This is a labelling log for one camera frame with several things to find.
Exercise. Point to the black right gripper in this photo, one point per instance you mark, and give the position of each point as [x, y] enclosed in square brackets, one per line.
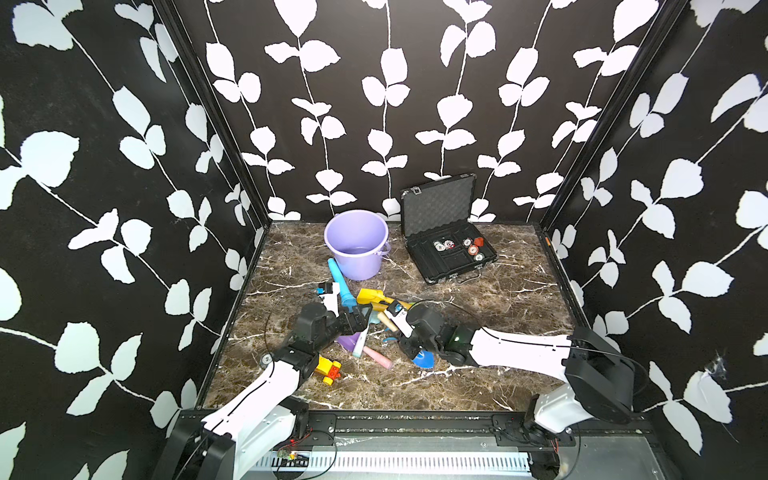
[406, 350]

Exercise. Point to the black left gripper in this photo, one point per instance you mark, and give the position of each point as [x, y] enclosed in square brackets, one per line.
[359, 324]

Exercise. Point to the purple toy scoop pink handle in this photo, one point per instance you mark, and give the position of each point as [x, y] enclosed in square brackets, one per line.
[349, 343]

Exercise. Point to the blue toy trowel yellow handle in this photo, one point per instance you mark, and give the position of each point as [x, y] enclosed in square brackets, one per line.
[424, 360]

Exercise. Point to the light blue toy shovel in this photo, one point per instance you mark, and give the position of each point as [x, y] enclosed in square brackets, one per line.
[360, 346]

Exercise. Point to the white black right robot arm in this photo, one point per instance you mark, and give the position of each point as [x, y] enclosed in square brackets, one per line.
[597, 380]

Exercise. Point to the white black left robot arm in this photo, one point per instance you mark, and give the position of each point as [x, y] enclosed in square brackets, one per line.
[228, 442]

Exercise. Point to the yellow red toy truck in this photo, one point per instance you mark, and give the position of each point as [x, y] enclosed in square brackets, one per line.
[328, 369]

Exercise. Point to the purple plastic bucket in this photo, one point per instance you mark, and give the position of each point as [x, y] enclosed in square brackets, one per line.
[358, 240]

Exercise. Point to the red white round parts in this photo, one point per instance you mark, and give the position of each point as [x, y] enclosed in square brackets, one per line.
[467, 249]

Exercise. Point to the black open foam-lined case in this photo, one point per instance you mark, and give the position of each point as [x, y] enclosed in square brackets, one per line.
[437, 210]

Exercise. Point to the white perforated strip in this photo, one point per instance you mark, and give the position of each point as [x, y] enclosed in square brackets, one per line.
[451, 463]

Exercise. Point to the yellow toy spade wooden handle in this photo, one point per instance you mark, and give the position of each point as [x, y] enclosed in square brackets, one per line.
[376, 298]

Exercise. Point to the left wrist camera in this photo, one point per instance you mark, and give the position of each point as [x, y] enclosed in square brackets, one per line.
[329, 293]

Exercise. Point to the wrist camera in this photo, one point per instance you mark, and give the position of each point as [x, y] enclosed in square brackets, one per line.
[329, 293]
[397, 313]

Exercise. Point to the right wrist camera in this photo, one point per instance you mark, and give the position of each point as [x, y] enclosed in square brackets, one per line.
[397, 313]

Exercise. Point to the black front mounting rail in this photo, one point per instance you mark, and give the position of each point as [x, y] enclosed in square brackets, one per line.
[321, 427]

